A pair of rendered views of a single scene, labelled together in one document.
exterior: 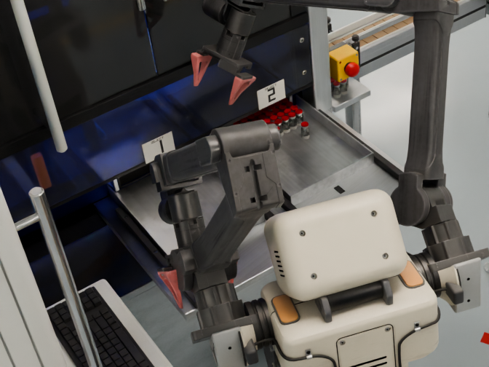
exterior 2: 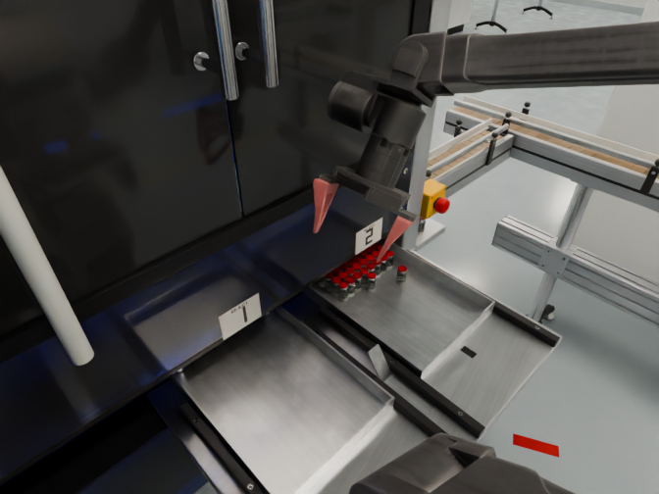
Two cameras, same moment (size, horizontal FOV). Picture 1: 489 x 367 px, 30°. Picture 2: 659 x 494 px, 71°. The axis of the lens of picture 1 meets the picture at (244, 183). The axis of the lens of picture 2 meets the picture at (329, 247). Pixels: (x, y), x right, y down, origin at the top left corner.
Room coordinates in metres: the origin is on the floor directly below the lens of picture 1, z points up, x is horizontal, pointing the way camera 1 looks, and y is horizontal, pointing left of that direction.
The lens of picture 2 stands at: (1.22, 0.21, 1.64)
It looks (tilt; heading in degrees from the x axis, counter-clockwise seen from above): 39 degrees down; 344
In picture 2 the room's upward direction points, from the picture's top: straight up
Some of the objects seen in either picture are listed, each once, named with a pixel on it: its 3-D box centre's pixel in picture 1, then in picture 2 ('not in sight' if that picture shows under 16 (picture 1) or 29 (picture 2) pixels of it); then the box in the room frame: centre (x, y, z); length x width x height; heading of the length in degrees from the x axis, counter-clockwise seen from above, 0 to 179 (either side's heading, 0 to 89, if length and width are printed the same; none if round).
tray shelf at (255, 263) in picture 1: (256, 196); (367, 366); (1.74, -0.03, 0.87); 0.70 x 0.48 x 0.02; 118
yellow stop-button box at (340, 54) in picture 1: (340, 62); (426, 197); (2.10, -0.31, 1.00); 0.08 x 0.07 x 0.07; 28
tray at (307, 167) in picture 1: (294, 147); (395, 296); (1.88, -0.14, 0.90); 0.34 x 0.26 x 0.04; 28
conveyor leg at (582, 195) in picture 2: not in sight; (555, 264); (2.27, -1.02, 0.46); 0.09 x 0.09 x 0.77; 28
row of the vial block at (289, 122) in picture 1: (275, 129); (367, 275); (1.96, -0.10, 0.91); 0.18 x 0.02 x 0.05; 118
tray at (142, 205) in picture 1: (183, 202); (277, 387); (1.73, 0.16, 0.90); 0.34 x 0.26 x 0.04; 28
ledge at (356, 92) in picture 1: (338, 90); (411, 227); (2.15, -0.30, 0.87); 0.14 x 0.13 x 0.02; 28
